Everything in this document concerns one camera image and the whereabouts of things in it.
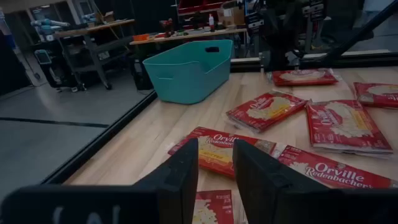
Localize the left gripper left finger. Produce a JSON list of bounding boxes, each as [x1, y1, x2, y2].
[[133, 138, 199, 224]]

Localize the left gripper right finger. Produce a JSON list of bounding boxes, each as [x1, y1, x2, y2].
[[232, 139, 329, 224]]

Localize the red Orville Redenbacher popcorn bag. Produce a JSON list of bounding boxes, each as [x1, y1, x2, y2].
[[305, 99, 394, 158], [225, 90, 308, 134], [167, 126, 278, 179], [353, 82, 398, 110], [273, 144, 398, 190], [192, 189, 236, 224], [269, 68, 341, 87]]

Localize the teal plastic basket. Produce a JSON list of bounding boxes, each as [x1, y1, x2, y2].
[[142, 39, 233, 105]]

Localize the long wooden table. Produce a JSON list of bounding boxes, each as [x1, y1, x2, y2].
[[129, 27, 249, 60]]

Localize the red power drill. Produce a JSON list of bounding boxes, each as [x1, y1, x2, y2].
[[159, 17, 175, 39]]

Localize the large cardboard box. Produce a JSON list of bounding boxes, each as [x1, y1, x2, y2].
[[216, 1, 246, 27]]

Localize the red shelf bins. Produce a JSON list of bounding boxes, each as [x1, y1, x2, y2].
[[177, 0, 233, 16]]

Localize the wooden workbench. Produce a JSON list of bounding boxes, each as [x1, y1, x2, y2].
[[52, 18, 136, 91]]

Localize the small cardboard box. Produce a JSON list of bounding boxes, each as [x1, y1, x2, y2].
[[95, 11, 116, 25]]

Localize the black diagonal frame strut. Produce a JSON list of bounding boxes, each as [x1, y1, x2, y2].
[[322, 0, 398, 65]]

